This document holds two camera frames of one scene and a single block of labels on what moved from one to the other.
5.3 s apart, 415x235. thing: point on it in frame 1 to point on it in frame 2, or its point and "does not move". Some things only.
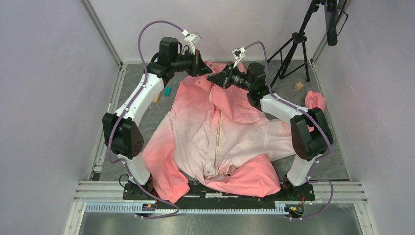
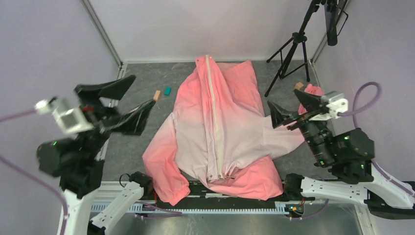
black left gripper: x=199 y=67 to x=134 y=119
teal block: x=168 y=91 does not move
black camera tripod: x=295 y=58 does not move
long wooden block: x=156 y=99 does not move
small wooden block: x=299 y=86 does not move
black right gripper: x=221 y=79 to x=278 y=117
